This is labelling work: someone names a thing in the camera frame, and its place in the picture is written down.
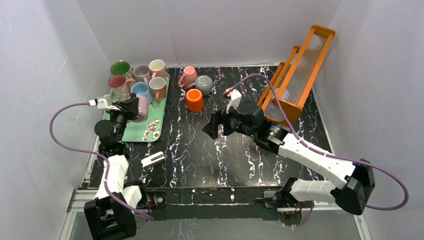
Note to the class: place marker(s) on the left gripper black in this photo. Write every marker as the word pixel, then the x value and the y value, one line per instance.
pixel 129 107

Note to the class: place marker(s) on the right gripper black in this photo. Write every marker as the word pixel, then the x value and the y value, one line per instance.
pixel 224 122

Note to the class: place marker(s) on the pinkish mug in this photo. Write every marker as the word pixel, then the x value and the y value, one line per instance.
pixel 143 110

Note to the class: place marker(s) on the pink patterned mug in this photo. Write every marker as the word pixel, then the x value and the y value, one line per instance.
pixel 121 86

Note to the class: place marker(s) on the light blue upside-down mug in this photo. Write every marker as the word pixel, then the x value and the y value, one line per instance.
pixel 142 89

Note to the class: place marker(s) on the salmon upside-down mug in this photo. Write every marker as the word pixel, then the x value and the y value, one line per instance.
pixel 158 87

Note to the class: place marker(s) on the lavender ribbed mug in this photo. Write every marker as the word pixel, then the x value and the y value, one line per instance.
pixel 142 73

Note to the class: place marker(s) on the cream cartoon mug green interior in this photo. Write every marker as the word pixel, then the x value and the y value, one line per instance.
pixel 122 68

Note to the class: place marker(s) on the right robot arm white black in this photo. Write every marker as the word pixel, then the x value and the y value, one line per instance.
pixel 348 185

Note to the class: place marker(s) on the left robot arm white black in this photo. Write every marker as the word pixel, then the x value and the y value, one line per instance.
pixel 110 214

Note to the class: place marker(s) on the orange upside-down mug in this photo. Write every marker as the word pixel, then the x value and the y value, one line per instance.
pixel 194 100

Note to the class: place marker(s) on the grey upside-down mug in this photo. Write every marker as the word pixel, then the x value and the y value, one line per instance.
pixel 203 83

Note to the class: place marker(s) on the pink upside-down mug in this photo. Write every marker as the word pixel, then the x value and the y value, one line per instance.
pixel 188 77

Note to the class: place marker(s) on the green floral serving tray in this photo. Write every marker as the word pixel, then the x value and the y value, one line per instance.
pixel 147 131

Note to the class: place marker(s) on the white black small device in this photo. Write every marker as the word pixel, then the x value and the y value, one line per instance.
pixel 153 159

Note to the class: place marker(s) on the orange wooden dish rack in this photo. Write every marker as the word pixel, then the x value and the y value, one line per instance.
pixel 293 79

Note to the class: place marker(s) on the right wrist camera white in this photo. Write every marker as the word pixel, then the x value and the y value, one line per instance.
pixel 233 97

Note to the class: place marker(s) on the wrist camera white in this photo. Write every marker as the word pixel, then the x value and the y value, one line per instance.
pixel 233 97
pixel 103 103

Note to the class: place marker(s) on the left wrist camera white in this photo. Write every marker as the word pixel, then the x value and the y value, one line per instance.
pixel 103 103

